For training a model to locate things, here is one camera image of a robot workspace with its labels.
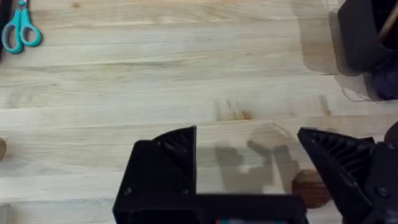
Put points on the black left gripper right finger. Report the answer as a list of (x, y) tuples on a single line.
[(351, 174)]

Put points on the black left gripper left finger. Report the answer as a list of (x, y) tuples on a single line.
[(168, 168)]

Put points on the reddish brown wooden spoon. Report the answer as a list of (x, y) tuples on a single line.
[(311, 189)]

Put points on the dark wooden spoon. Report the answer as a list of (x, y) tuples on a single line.
[(392, 134)]

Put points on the pale wooden spoon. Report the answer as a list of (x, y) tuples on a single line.
[(2, 149)]

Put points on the black tool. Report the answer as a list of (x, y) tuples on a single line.
[(4, 21)]

